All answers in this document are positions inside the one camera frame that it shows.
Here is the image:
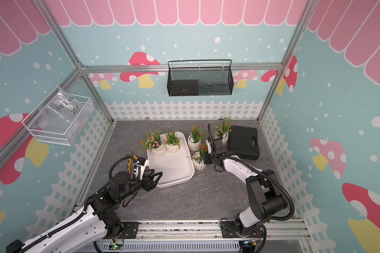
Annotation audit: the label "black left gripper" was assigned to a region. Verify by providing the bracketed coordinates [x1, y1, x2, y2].
[118, 169, 163, 202]

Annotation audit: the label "red flower pot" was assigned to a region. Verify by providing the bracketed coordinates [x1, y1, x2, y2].
[192, 143, 208, 171]
[165, 132, 181, 153]
[187, 125, 204, 152]

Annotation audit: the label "pink flower white pot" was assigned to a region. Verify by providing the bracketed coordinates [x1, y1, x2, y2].
[140, 130, 166, 157]

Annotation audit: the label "red flower pot front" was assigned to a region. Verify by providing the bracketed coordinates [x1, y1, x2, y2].
[165, 132, 181, 153]

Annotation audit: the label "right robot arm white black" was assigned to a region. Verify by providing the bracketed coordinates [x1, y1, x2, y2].
[204, 126, 295, 238]

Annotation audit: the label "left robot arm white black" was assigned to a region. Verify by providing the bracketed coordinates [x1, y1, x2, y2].
[6, 156, 163, 253]

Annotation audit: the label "white plastic storage box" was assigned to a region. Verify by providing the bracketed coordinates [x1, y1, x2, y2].
[147, 131, 195, 188]

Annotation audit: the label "black box in basket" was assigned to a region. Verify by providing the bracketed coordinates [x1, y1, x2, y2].
[167, 80, 199, 97]

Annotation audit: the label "pink flower pot back right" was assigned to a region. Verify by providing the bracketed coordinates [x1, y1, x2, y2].
[214, 114, 233, 146]

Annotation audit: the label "black plastic tool case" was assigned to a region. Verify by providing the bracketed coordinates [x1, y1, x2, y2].
[228, 125, 260, 160]

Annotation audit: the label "green circuit board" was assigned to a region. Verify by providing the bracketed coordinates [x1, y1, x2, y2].
[109, 242, 124, 250]

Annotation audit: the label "plastic bag with writing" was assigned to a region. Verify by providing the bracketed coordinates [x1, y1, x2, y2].
[39, 89, 83, 133]

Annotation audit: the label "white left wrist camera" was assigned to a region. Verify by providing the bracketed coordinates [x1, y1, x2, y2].
[133, 157, 149, 180]

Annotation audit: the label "yellow handled pliers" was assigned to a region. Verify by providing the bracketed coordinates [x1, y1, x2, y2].
[128, 158, 133, 174]

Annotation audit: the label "black wire mesh basket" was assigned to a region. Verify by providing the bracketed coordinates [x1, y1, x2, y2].
[167, 59, 234, 96]

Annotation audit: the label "clear acrylic wall bin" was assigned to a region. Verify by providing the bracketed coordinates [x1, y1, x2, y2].
[22, 86, 95, 146]

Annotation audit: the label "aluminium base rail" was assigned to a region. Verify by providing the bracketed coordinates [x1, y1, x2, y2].
[69, 219, 314, 253]

